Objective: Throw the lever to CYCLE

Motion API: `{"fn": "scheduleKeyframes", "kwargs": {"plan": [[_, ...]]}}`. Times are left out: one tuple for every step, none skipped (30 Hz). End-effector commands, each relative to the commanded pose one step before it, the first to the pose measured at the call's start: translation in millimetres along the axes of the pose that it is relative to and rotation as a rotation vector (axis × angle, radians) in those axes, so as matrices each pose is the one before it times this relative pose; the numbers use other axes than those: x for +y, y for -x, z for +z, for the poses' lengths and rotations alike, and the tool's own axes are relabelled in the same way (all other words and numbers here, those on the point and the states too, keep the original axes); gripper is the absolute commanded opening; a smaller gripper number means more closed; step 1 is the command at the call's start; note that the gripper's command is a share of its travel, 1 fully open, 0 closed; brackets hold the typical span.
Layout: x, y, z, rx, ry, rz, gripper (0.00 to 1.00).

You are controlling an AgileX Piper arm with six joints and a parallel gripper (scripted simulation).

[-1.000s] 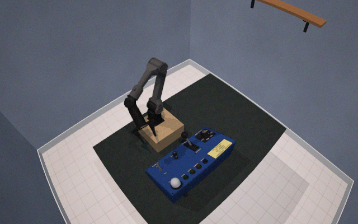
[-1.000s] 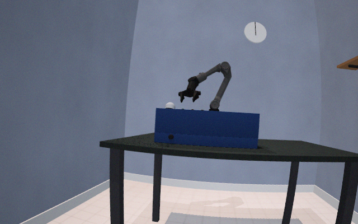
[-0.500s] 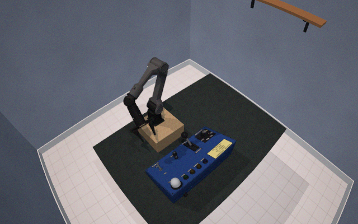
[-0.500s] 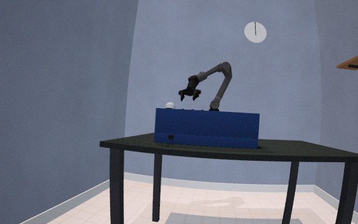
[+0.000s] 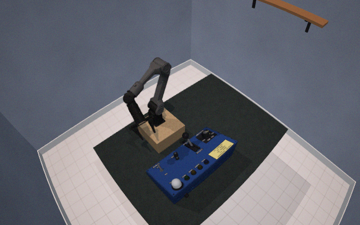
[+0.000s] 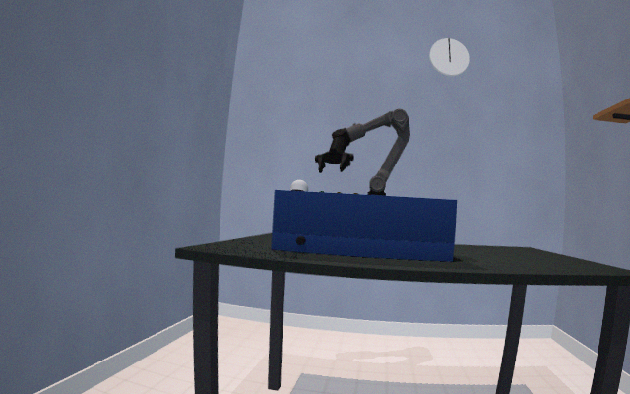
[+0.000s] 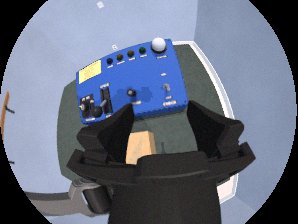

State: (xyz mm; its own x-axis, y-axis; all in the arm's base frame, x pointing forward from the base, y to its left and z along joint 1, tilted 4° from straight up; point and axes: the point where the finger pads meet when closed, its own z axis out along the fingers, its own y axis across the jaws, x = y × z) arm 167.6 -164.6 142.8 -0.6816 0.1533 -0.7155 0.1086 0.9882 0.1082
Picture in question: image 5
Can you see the blue control console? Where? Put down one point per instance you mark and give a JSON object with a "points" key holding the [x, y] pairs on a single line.
{"points": [[186, 167]]}

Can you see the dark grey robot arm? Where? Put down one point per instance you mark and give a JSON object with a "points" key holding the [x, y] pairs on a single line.
{"points": [[156, 103]]}

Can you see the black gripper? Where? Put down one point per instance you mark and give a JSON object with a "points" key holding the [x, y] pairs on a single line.
{"points": [[138, 118]]}

